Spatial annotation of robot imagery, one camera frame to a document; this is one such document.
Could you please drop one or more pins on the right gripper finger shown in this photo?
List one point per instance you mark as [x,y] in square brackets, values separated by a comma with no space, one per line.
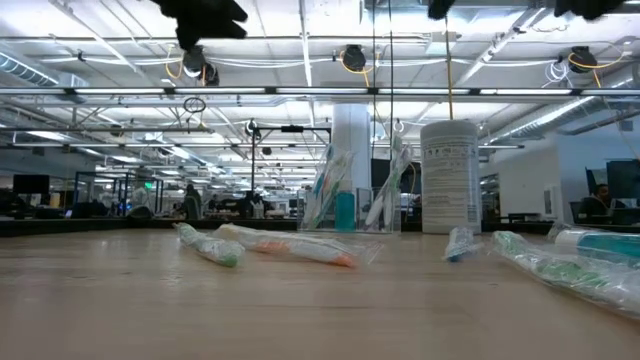
[440,7]

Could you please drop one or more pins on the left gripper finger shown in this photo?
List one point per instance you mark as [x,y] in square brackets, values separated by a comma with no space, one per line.
[232,14]
[210,34]

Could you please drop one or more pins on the green toothbrush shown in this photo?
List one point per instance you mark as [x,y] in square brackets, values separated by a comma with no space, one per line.
[565,272]
[220,252]
[397,170]

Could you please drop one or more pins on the orange toothbrush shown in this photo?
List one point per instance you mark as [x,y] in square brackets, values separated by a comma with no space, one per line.
[331,184]
[300,247]

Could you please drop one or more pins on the teal toothpaste tube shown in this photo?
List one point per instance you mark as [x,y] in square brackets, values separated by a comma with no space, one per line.
[610,245]
[345,212]

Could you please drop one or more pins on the blue-tipped toothbrush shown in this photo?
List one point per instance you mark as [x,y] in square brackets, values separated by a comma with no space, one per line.
[460,245]

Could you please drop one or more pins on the long ceiling light bar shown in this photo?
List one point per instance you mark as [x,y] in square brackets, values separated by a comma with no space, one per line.
[320,91]

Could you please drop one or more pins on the white building column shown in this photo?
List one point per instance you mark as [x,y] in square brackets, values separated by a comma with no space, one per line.
[351,125]

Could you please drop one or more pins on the white wipes canister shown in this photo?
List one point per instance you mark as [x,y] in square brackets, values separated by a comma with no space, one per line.
[450,175]

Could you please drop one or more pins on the person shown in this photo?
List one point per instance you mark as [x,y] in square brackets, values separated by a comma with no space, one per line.
[192,202]
[597,202]

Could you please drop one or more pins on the black monitor screen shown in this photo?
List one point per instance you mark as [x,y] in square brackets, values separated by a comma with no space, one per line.
[30,184]
[380,174]
[625,180]

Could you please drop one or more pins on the clear acrylic organizer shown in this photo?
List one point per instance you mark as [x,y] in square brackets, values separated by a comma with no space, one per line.
[360,220]

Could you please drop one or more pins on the silver ventilation duct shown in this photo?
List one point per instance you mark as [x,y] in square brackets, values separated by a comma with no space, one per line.
[25,70]
[550,120]

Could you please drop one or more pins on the black framed enclosure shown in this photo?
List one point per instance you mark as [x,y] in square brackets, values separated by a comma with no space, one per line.
[76,195]

